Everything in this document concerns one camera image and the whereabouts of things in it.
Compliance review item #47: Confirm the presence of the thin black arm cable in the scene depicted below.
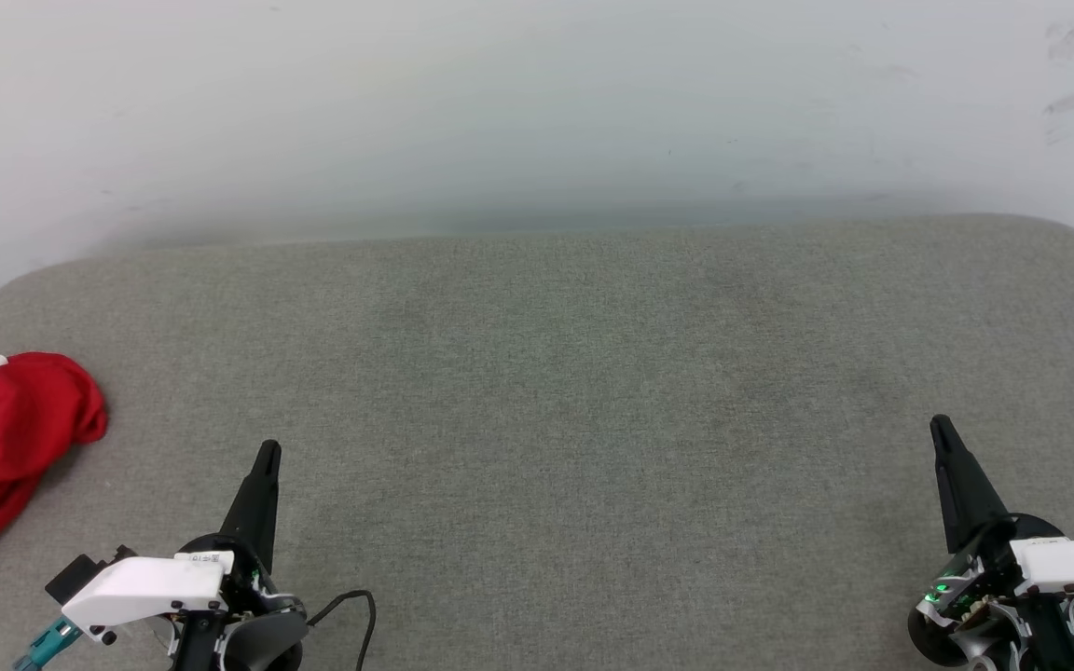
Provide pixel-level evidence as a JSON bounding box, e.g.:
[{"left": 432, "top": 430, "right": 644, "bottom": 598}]
[{"left": 307, "top": 589, "right": 378, "bottom": 671}]

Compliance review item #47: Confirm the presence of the teal camera cable connector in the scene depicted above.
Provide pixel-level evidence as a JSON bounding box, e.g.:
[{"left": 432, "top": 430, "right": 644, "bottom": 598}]
[{"left": 13, "top": 615, "right": 81, "bottom": 671}]

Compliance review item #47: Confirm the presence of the red and white jersey shirt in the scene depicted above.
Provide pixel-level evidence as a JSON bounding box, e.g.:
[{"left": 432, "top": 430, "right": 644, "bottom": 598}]
[{"left": 0, "top": 340, "right": 110, "bottom": 578}]

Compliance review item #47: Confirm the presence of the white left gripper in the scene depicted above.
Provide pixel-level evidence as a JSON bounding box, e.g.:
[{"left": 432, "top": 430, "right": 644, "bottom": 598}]
[{"left": 62, "top": 440, "right": 303, "bottom": 671}]

